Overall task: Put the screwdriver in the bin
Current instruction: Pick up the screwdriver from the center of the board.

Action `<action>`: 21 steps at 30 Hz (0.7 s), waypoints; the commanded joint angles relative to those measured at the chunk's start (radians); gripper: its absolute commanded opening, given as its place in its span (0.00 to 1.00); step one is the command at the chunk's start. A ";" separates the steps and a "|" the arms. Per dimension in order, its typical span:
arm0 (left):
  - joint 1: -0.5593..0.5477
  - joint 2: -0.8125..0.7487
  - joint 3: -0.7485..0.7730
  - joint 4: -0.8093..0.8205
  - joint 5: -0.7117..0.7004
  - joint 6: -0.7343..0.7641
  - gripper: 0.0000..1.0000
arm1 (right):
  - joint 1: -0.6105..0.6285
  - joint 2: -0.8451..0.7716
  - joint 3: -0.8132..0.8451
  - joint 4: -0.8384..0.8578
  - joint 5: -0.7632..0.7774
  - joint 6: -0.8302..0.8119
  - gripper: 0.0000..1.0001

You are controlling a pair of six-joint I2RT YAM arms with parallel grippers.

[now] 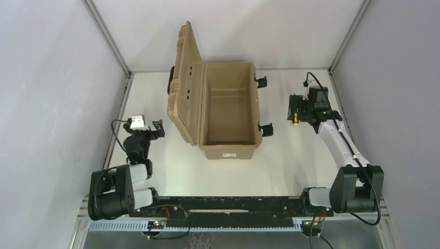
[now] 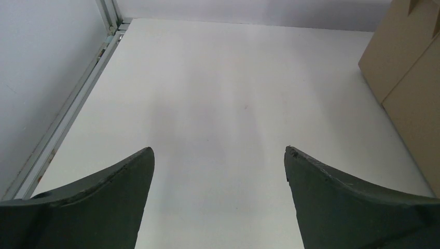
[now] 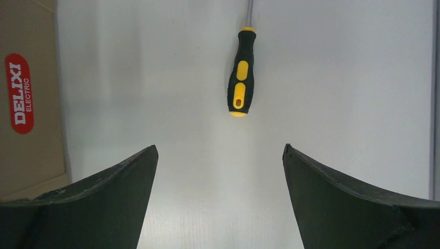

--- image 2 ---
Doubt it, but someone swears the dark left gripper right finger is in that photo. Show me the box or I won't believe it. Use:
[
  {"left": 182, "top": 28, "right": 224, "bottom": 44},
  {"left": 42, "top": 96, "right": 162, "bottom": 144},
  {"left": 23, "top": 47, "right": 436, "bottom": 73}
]
[{"left": 284, "top": 146, "right": 439, "bottom": 248}]

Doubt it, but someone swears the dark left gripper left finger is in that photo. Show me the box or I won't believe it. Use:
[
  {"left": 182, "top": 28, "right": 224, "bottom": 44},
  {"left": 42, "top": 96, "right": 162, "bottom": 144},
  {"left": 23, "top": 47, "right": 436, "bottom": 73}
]
[{"left": 1, "top": 147, "right": 155, "bottom": 248}]

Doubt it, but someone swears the tan plastic toolbox bin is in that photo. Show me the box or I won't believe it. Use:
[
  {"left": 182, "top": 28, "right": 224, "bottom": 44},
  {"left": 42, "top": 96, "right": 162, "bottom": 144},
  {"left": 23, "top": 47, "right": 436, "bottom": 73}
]
[{"left": 359, "top": 0, "right": 439, "bottom": 196}]

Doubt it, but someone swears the aluminium frame rail left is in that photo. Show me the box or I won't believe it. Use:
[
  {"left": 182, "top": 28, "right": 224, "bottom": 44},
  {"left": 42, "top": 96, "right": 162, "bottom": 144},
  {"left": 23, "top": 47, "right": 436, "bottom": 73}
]
[{"left": 1, "top": 1, "right": 123, "bottom": 200}]

